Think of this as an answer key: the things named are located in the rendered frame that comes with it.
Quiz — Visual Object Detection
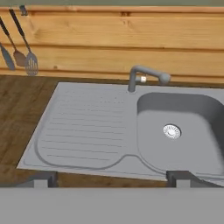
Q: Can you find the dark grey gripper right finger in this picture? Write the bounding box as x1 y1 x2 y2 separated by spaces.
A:
165 170 221 188

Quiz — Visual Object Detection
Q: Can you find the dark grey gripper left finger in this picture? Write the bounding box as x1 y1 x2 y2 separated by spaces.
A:
14 171 59 188

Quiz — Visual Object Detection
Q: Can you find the grey sink with drainboard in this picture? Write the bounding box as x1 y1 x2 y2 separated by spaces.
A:
17 81 224 187

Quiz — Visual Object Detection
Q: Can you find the grey sink tap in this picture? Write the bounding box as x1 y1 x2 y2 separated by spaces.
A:
127 65 172 94

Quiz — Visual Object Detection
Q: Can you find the grey knife-shaped hanging tool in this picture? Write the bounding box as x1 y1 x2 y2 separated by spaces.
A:
0 43 17 72

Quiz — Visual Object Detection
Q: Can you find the slotted spatula with black handle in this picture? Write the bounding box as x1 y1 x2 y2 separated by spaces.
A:
8 8 39 77

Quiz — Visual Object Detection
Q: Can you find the brown spatula with black handle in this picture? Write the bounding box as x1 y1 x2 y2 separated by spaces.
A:
0 17 28 67

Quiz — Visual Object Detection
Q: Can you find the dark wall rail hook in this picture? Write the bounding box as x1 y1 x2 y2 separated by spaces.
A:
18 4 29 17

